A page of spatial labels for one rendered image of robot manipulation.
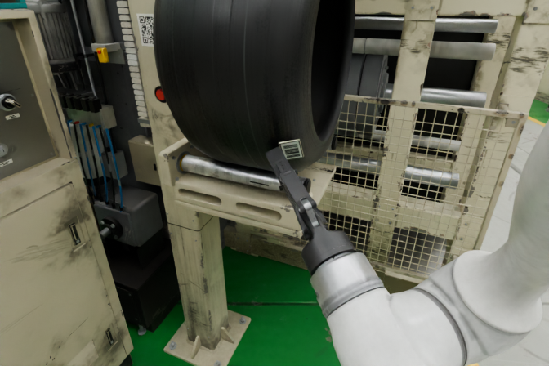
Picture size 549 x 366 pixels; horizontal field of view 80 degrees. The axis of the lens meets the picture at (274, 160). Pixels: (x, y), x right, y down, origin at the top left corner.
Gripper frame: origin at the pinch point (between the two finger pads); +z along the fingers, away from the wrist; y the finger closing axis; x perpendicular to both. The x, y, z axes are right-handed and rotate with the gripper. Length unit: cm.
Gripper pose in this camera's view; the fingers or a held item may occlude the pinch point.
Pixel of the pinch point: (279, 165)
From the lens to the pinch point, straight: 59.4
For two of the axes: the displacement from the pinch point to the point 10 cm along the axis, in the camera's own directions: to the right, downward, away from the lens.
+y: 1.9, 5.7, 8.0
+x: 9.0, -4.2, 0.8
